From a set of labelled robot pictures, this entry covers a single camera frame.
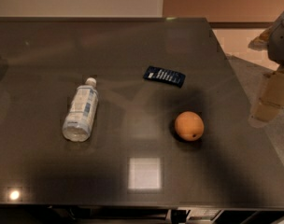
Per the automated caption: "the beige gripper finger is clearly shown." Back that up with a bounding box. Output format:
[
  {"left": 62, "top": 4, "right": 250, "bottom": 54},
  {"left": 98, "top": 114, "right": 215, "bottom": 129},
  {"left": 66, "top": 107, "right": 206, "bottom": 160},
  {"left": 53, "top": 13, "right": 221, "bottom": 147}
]
[{"left": 248, "top": 66, "right": 284, "bottom": 128}]

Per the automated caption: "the dark blue snack packet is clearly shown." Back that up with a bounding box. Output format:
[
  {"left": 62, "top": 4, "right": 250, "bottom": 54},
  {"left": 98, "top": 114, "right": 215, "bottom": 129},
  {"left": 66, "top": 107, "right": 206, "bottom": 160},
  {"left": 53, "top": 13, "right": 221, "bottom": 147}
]
[{"left": 143, "top": 66, "right": 186, "bottom": 88}]

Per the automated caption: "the clear plastic water bottle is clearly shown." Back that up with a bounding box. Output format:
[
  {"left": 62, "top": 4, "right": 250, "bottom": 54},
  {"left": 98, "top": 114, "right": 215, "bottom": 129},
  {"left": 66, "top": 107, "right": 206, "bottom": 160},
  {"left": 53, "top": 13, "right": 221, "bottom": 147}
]
[{"left": 62, "top": 77, "right": 99, "bottom": 142}]

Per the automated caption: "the orange fruit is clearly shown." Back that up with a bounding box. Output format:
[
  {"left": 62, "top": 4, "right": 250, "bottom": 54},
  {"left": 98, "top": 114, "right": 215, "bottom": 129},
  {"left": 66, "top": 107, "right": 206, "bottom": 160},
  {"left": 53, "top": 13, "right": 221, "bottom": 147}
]
[{"left": 175, "top": 111, "right": 205, "bottom": 142}]

